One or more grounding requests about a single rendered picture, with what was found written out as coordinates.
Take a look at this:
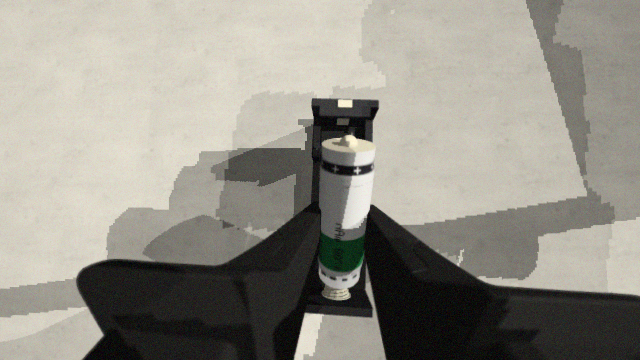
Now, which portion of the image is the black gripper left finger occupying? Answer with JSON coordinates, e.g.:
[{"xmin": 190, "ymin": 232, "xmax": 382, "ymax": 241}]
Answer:
[{"xmin": 76, "ymin": 201, "xmax": 321, "ymax": 360}]

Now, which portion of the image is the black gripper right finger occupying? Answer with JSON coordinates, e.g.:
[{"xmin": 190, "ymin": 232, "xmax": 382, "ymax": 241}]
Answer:
[{"xmin": 364, "ymin": 204, "xmax": 640, "ymax": 360}]

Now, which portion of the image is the white and green battery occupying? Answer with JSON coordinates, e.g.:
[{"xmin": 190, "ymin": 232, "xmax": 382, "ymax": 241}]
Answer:
[{"xmin": 318, "ymin": 135, "xmax": 376, "ymax": 289}]

